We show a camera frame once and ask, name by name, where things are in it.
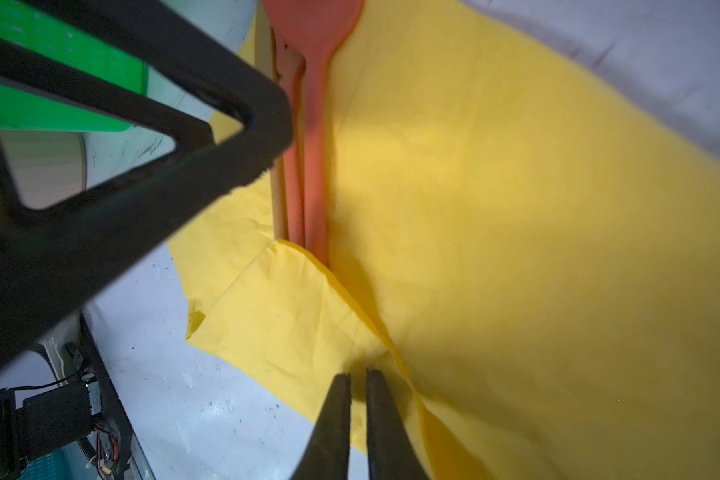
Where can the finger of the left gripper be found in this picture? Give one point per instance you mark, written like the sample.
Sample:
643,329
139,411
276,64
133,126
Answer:
53,260

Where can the potted green succulent plant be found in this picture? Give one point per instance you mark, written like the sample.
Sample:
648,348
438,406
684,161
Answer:
47,167

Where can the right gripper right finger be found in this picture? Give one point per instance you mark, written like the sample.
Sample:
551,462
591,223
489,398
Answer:
390,452

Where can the orange plastic fork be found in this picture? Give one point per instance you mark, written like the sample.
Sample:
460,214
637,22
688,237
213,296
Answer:
290,67

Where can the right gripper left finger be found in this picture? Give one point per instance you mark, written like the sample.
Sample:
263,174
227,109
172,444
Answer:
327,452

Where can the green plastic basket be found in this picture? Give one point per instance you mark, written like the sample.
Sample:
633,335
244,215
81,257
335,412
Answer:
52,65

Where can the orange plastic spoon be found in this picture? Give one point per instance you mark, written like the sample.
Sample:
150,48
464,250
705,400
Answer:
316,29

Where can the yellow paper napkin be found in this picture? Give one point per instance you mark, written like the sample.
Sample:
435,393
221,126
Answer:
532,261

